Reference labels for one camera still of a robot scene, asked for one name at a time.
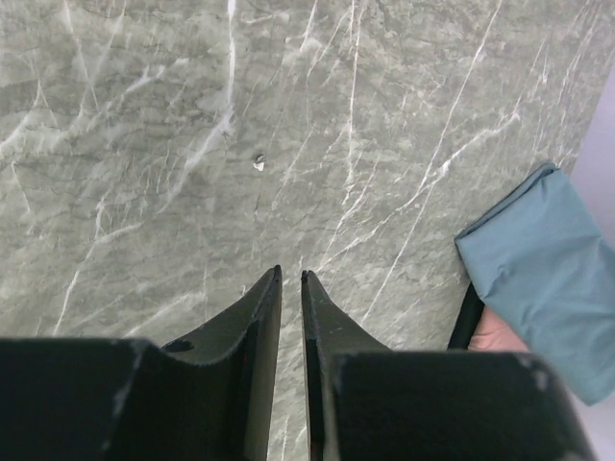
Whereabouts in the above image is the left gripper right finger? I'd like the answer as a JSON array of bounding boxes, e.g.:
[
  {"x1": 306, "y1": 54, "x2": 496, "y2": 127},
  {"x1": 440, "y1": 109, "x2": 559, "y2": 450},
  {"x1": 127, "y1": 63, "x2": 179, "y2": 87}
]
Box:
[{"x1": 301, "y1": 271, "x2": 595, "y2": 460}]

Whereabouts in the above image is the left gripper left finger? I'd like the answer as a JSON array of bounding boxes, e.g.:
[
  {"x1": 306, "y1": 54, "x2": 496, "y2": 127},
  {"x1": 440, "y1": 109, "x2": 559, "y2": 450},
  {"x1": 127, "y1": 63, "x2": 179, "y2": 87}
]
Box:
[{"x1": 1, "y1": 267, "x2": 283, "y2": 460}]

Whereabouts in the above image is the blue t-shirt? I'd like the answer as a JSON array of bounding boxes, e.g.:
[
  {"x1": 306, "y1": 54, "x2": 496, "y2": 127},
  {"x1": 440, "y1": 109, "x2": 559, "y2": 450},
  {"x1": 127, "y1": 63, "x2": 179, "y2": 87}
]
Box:
[{"x1": 455, "y1": 163, "x2": 614, "y2": 405}]

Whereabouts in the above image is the folded pink t-shirt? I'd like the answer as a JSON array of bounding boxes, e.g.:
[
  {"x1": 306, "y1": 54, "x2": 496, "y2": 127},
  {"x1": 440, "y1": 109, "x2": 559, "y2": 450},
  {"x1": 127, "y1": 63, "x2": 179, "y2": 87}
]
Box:
[{"x1": 468, "y1": 306, "x2": 529, "y2": 352}]

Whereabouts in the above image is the folded black t-shirt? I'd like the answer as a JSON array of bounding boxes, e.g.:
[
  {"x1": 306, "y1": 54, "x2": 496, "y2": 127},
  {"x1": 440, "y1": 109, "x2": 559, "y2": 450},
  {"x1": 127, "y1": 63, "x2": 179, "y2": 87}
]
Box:
[{"x1": 447, "y1": 283, "x2": 484, "y2": 350}]

